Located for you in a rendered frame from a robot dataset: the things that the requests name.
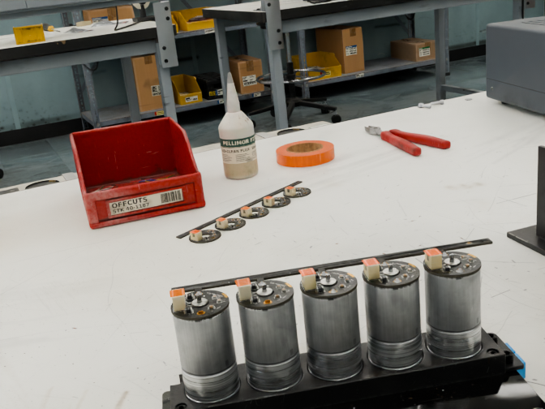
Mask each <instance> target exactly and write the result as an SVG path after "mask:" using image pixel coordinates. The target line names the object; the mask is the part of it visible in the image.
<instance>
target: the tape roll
mask: <svg viewBox="0 0 545 409"><path fill-rule="evenodd" d="M276 156H277V164H279V165H281V166H286V167H309V166H318V165H322V164H324V163H327V162H330V161H331V160H333V159H334V157H335V152H334V144H333V143H331V142H328V141H323V140H302V141H297V142H293V143H289V144H284V145H282V146H281V147H279V148H277V149H276Z"/></svg>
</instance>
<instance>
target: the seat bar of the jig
mask: <svg viewBox="0 0 545 409"><path fill-rule="evenodd" d="M361 347H362V358H363V369H362V371H361V372H360V373H359V374H358V375H357V376H355V377H352V378H350V379H347V380H344V381H323V380H320V379H317V378H315V377H313V376H312V375H311V374H310V373H309V369H308V361H307V353H301V354H300V361H301V369H302V379H301V381H300V382H299V383H298V384H297V385H295V386H294V387H292V388H290V389H287V390H283V391H280V392H273V393H267V392H261V391H258V390H254V389H252V388H251V387H250V386H249V385H248V382H247V370H246V364H245V363H243V364H238V375H239V380H240V388H239V390H238V392H237V393H236V394H235V395H233V396H232V397H230V398H228V399H226V400H224V401H221V402H218V403H207V404H204V403H195V402H192V401H191V400H190V399H188V398H187V397H186V393H185V388H184V383H183V378H182V374H179V380H180V384H177V385H171V386H170V409H312V408H316V407H325V406H329V405H334V404H338V403H347V402H352V401H356V400H361V399H366V398H374V397H379V396H384V395H388V394H396V393H401V392H406V391H411V390H419V389H424V388H428V387H433V386H438V385H446V384H451V383H456V382H460V381H468V380H473V379H478V378H483V377H491V376H496V375H500V374H505V360H506V354H505V353H504V352H503V350H502V349H501V348H500V347H499V346H498V345H497V344H496V343H495V341H494V340H493V339H492V338H491V337H490V336H489V334H488V333H487V332H486V331H485V330H484V329H483V327H482V326H481V351H480V352H479V353H478V354H477V355H475V356H473V357H470V358H467V359H444V358H440V357H438V356H436V355H433V354H432V353H431V352H429V351H428V349H427V339H426V332H425V333H422V349H423V359H422V361H421V362H420V363H419V364H418V365H416V366H414V367H412V368H408V369H404V370H386V369H382V368H378V367H376V366H374V365H373V364H371V363H370V361H369V360H368V352H367V342H363V343H361Z"/></svg>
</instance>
